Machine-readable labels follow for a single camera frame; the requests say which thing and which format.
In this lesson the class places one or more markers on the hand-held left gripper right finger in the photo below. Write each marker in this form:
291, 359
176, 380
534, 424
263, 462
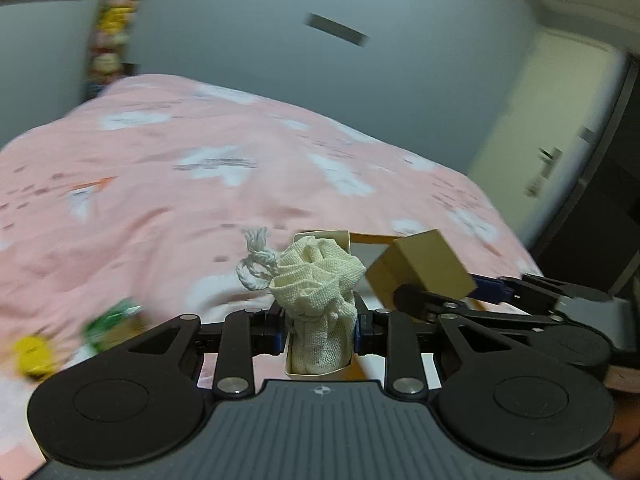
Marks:
367, 335

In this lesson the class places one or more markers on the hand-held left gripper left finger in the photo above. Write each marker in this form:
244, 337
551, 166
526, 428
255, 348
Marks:
272, 337

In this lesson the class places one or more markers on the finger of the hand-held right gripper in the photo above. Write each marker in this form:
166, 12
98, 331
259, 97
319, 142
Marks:
490, 290
425, 300

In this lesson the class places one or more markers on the small white box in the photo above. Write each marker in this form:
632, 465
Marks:
340, 240

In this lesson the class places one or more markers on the green packet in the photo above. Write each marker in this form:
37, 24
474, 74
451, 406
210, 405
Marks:
110, 325

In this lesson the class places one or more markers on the pink printed blanket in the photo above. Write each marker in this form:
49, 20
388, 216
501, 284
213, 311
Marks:
200, 185

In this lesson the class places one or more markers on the cream door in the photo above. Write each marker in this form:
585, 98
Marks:
555, 110

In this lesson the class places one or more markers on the grey ruler strip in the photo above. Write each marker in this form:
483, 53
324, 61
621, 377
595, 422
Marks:
336, 29

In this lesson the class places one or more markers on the shelf of colourful toys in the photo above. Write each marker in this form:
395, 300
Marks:
112, 35

